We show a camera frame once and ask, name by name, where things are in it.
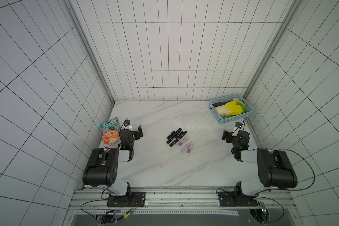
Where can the dark purple toy eggplant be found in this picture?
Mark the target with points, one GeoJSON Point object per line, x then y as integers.
{"type": "Point", "coordinates": [219, 104]}

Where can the green snack packet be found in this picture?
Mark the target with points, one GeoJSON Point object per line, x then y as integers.
{"type": "Point", "coordinates": [112, 124]}

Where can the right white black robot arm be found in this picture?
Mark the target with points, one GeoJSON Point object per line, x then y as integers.
{"type": "Point", "coordinates": [274, 170]}

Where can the black lipstick silver band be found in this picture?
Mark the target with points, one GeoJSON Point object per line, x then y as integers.
{"type": "Point", "coordinates": [171, 134]}

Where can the aluminium mounting rail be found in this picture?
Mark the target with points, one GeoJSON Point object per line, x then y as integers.
{"type": "Point", "coordinates": [179, 200]}

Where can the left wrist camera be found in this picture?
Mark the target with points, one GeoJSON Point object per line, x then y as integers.
{"type": "Point", "coordinates": [127, 122]}

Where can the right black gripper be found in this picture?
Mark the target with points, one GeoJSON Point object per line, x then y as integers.
{"type": "Point", "coordinates": [230, 137]}

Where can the black lipstick gold band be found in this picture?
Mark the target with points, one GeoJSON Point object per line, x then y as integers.
{"type": "Point", "coordinates": [176, 133]}

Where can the orange white patterned bowl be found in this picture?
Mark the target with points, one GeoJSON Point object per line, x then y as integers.
{"type": "Point", "coordinates": [110, 137]}

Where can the black silver-band lipstick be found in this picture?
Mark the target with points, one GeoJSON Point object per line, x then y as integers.
{"type": "Point", "coordinates": [174, 142]}
{"type": "Point", "coordinates": [171, 138]}

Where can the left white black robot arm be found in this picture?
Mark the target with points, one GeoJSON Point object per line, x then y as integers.
{"type": "Point", "coordinates": [102, 170]}

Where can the green toy vegetable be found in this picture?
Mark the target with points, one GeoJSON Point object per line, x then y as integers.
{"type": "Point", "coordinates": [241, 104]}

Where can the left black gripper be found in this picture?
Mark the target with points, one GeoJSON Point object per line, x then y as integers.
{"type": "Point", "coordinates": [136, 133]}

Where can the light blue plastic basket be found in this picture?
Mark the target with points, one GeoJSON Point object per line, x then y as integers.
{"type": "Point", "coordinates": [229, 98]}

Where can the pink translucent lipstick tube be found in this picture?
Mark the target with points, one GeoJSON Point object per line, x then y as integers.
{"type": "Point", "coordinates": [183, 140]}

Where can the clear acrylic lipstick organizer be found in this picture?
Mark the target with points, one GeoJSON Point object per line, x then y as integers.
{"type": "Point", "coordinates": [198, 121]}

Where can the yellow toy napa cabbage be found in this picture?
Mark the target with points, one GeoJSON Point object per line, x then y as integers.
{"type": "Point", "coordinates": [228, 110]}

